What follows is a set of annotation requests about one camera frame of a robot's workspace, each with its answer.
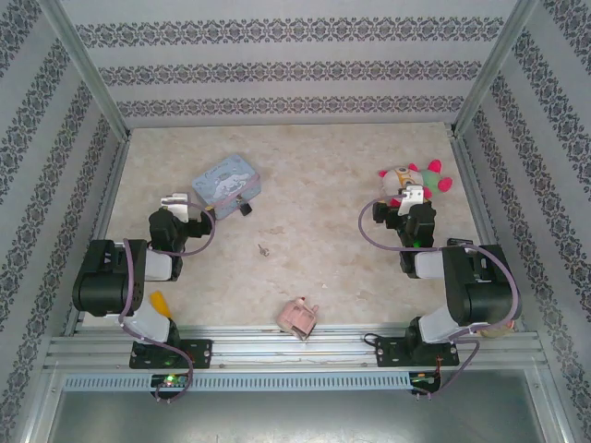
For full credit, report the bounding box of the blue cartoon print tin box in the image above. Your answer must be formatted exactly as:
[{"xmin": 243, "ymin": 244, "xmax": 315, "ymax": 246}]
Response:
[{"xmin": 191, "ymin": 154, "xmax": 263, "ymax": 222}]

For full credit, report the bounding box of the plush doll with pink limbs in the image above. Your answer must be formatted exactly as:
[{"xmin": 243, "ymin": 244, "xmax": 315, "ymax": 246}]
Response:
[{"xmin": 379, "ymin": 159, "xmax": 454, "ymax": 209}]

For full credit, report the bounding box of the yellow plastic object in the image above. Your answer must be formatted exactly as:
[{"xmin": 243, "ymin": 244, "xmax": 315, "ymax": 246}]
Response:
[{"xmin": 151, "ymin": 290, "xmax": 175, "ymax": 319}]

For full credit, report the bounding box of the round tin with red lid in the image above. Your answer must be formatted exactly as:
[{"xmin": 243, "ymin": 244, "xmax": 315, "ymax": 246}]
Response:
[{"xmin": 477, "ymin": 320, "xmax": 516, "ymax": 339}]

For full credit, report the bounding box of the pink toy house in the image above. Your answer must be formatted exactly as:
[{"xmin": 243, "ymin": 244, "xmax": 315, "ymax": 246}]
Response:
[{"xmin": 277, "ymin": 297, "xmax": 320, "ymax": 341}]

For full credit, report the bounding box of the circuit board with green light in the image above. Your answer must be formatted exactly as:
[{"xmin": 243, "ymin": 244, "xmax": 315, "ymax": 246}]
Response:
[{"xmin": 151, "ymin": 373, "xmax": 188, "ymax": 389}]

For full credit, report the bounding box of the grey metal panel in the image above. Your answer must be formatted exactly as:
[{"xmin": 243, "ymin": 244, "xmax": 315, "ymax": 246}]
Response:
[{"xmin": 45, "ymin": 389, "xmax": 567, "ymax": 443}]

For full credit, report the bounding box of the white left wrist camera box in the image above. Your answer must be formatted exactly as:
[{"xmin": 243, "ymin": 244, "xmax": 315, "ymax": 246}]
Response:
[{"xmin": 160, "ymin": 192, "xmax": 190, "ymax": 222}]

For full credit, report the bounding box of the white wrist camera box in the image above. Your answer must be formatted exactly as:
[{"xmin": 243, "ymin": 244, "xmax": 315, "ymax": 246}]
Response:
[
  {"xmin": 397, "ymin": 184, "xmax": 426, "ymax": 216},
  {"xmin": 160, "ymin": 192, "xmax": 190, "ymax": 222}
]

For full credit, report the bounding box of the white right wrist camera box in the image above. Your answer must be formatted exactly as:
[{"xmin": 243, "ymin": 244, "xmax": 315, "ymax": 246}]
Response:
[{"xmin": 397, "ymin": 184, "xmax": 426, "ymax": 216}]

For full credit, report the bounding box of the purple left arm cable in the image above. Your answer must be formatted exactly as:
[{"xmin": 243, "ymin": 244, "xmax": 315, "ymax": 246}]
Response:
[{"xmin": 117, "ymin": 197, "xmax": 218, "ymax": 405}]

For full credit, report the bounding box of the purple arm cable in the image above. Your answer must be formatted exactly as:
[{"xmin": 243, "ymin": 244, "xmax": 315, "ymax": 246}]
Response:
[
  {"xmin": 117, "ymin": 197, "xmax": 218, "ymax": 405},
  {"xmin": 358, "ymin": 196, "xmax": 521, "ymax": 402}
]

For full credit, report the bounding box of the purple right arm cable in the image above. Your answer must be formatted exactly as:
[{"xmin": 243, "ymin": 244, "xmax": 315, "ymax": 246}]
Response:
[{"xmin": 358, "ymin": 196, "xmax": 521, "ymax": 402}]

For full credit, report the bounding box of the aluminium table side rail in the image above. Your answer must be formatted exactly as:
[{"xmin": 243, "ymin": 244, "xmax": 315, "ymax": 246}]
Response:
[
  {"xmin": 452, "ymin": 133, "xmax": 527, "ymax": 331},
  {"xmin": 64, "ymin": 138, "xmax": 133, "ymax": 336}
]

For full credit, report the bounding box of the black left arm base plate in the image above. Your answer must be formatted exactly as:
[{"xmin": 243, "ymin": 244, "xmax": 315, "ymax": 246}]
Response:
[{"xmin": 130, "ymin": 339, "xmax": 214, "ymax": 370}]

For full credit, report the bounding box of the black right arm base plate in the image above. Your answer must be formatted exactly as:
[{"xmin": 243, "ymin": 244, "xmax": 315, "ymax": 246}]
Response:
[{"xmin": 376, "ymin": 339, "xmax": 461, "ymax": 369}]

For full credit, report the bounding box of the aluminium mounting rail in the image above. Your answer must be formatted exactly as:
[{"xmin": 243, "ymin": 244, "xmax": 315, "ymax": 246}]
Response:
[{"xmin": 43, "ymin": 325, "xmax": 550, "ymax": 370}]

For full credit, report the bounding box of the aluminium frame upright post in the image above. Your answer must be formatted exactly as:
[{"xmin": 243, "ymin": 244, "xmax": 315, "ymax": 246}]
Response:
[
  {"xmin": 35, "ymin": 0, "xmax": 133, "ymax": 139},
  {"xmin": 454, "ymin": 0, "xmax": 541, "ymax": 136}
]

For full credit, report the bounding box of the slotted grey cable duct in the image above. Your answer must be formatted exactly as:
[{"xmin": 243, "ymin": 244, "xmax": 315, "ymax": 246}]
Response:
[{"xmin": 62, "ymin": 372, "xmax": 412, "ymax": 391}]

